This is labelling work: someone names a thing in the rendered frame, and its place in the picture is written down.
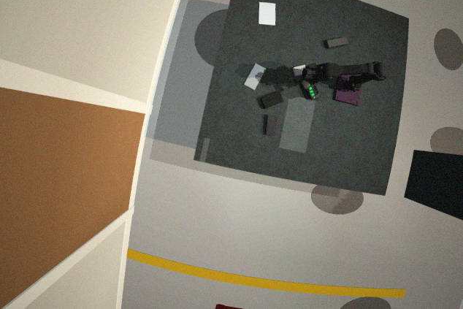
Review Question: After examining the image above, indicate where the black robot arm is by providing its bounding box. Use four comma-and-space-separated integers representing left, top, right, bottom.
302, 61, 386, 92

